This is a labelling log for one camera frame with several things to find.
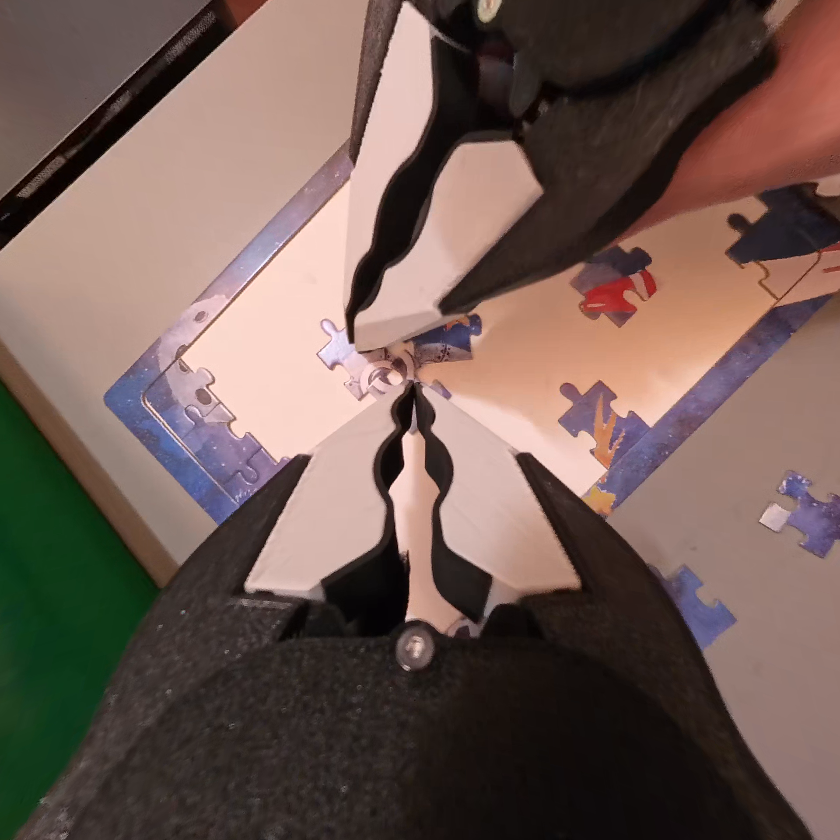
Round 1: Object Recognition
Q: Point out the blue starry puzzle piece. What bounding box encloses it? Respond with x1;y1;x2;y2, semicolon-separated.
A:
648;563;737;652

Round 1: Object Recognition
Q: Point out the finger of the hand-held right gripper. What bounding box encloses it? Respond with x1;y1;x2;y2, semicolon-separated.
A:
353;139;546;352
343;0;460;349

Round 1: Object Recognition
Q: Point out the grey satellite puzzle piece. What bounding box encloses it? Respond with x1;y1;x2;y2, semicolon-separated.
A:
317;318;388;403

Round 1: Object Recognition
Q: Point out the adjacent grey table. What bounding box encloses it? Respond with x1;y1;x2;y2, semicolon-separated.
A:
0;0;227;247

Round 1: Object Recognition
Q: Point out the grey porthole half puzzle piece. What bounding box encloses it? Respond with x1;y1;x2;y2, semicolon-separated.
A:
367;348;421;398

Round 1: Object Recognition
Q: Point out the blue puzzle piece white corner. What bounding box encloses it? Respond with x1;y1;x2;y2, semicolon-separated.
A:
759;470;840;560

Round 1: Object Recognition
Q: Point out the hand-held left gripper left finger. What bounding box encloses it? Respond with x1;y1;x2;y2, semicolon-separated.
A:
244;384;416;601

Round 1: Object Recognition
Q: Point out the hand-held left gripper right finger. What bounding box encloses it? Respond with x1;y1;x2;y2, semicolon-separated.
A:
415;384;584;621

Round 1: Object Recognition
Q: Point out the person's right hand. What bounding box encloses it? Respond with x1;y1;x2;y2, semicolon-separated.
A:
629;0;840;232

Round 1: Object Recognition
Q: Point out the green plastic bin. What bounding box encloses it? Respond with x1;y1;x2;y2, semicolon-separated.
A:
0;381;164;840

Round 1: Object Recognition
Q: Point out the blue space puzzle frame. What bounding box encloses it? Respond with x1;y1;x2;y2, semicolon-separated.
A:
104;141;840;526

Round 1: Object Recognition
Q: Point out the red rocket puzzle piece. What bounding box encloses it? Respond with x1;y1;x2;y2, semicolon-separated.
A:
570;246;657;329

